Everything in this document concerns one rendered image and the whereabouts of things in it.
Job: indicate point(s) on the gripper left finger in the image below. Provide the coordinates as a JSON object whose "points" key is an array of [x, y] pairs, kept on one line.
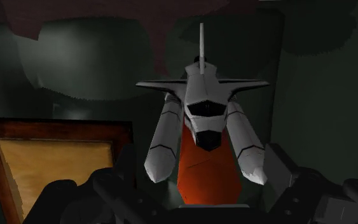
{"points": [[116, 198]]}

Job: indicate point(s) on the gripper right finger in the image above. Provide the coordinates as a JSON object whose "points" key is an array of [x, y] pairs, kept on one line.
{"points": [[302, 192]]}

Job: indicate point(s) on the white and orange space shuttle toy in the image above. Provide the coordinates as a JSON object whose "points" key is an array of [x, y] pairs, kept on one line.
{"points": [[205, 124]]}

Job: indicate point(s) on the brown wooden picture frame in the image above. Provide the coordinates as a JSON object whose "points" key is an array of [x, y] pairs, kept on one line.
{"points": [[42, 161]]}

